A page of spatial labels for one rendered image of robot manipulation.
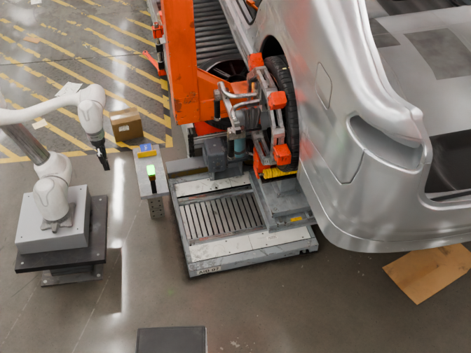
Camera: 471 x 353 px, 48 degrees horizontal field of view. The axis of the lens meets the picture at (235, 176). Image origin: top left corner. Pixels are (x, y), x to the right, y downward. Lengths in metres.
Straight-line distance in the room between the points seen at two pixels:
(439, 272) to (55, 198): 2.32
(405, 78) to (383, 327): 1.42
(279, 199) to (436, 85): 1.16
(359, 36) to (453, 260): 1.93
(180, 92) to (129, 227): 0.97
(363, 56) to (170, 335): 1.62
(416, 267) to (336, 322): 0.66
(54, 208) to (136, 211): 0.80
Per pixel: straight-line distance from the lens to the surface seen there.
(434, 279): 3.55
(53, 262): 3.21
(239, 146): 3.26
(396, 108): 1.96
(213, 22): 5.06
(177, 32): 3.12
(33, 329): 3.38
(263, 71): 2.96
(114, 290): 3.38
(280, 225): 3.41
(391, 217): 2.27
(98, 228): 3.29
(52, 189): 3.05
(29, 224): 3.29
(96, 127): 2.70
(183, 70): 3.27
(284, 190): 3.48
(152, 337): 2.80
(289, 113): 2.76
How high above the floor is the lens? 2.81
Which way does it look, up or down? 46 degrees down
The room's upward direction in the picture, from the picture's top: straight up
